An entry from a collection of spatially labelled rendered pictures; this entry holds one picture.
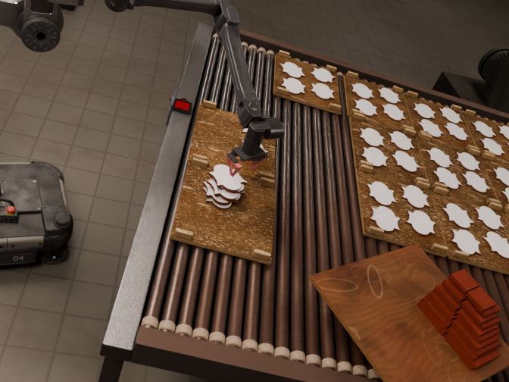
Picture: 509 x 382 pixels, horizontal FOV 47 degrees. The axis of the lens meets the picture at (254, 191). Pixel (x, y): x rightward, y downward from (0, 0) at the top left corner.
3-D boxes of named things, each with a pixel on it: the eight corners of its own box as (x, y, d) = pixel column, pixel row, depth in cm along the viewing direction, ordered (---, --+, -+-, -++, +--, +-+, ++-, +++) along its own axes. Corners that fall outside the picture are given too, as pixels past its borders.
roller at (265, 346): (254, 366, 171) (259, 357, 168) (273, 57, 321) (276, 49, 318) (270, 369, 172) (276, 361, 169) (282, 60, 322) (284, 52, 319)
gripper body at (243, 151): (264, 156, 202) (270, 139, 197) (242, 164, 196) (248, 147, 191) (252, 145, 205) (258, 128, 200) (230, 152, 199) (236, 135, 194)
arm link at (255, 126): (247, 118, 192) (254, 129, 189) (265, 117, 196) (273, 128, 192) (242, 135, 197) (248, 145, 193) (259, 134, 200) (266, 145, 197)
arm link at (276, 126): (238, 115, 200) (248, 101, 193) (266, 114, 206) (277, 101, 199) (248, 146, 196) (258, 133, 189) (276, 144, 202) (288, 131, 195)
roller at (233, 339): (221, 358, 170) (226, 349, 167) (255, 52, 320) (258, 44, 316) (238, 362, 171) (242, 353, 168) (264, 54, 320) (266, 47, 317)
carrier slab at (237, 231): (169, 239, 192) (170, 236, 191) (188, 164, 224) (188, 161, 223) (270, 265, 197) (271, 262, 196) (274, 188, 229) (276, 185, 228)
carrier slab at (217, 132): (186, 163, 224) (187, 160, 223) (198, 106, 255) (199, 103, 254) (273, 186, 229) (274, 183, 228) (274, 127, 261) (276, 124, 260)
